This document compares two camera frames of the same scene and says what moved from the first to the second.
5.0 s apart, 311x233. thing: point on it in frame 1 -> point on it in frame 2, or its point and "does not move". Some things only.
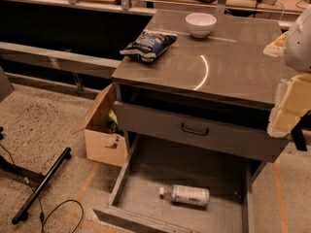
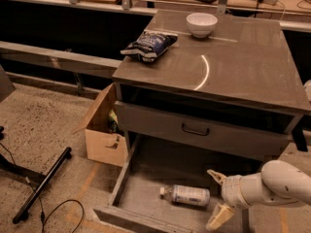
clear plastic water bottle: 196,197 does not move
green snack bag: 113,124 does not move
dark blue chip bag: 149,45 does not move
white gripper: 299,48 -> 231,190
